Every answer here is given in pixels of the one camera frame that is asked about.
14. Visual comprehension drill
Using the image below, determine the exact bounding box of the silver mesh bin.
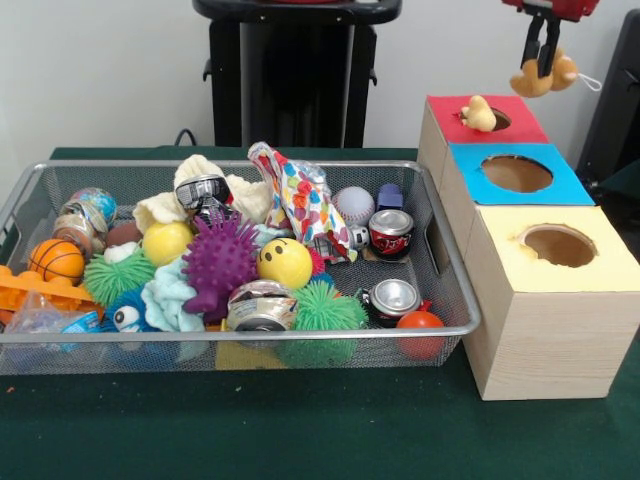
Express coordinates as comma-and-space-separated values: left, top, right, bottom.
0, 158, 484, 376

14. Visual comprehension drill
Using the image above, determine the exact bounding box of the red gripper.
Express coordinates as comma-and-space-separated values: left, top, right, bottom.
502, 0, 601, 77

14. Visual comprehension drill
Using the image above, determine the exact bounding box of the black chair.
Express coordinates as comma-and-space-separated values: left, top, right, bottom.
574, 8, 640, 174

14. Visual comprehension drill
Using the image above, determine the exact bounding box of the brown plush toy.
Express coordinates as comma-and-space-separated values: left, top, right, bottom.
508, 47, 604, 99

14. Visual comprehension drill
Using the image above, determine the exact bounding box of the red ball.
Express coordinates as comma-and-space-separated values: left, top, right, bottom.
396, 310, 446, 360

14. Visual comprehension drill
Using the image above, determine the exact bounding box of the dark green table cloth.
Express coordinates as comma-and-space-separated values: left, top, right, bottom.
599, 158, 640, 201
0, 144, 640, 480

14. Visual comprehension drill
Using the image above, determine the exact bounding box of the purple spiky rubber toy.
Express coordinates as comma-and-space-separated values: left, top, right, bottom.
180, 212, 261, 324

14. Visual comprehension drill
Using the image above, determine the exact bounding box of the purple toy block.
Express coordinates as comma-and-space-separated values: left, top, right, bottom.
375, 183, 404, 212

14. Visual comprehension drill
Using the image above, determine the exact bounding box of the crushed black can silver lid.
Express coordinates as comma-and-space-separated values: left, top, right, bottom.
367, 278, 424, 329

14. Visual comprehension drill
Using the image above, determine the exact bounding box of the white baseball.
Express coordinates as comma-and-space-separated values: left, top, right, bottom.
332, 186, 376, 221

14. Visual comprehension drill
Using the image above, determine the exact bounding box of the crushed red can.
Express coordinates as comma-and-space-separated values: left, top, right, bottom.
368, 208, 416, 261

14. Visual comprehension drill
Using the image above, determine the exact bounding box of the yellow plush duck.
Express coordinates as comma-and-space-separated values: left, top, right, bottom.
459, 94, 499, 134

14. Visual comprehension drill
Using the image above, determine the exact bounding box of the wooden box with three holes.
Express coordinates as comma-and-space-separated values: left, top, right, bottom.
417, 94, 640, 401

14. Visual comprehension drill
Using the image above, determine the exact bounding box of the yellow smiley ball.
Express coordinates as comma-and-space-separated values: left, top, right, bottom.
256, 237, 314, 291

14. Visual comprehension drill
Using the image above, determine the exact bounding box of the green stringy puffer ball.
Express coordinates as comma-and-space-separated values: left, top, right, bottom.
289, 279, 370, 332

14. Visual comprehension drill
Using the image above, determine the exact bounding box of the orange basketball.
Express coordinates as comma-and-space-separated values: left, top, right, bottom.
27, 238, 86, 286

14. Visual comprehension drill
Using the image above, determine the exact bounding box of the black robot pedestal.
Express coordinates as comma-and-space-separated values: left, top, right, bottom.
192, 0, 404, 149

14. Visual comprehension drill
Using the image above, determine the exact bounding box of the white cloth with coloured dots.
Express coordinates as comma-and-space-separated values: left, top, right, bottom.
247, 141, 359, 264

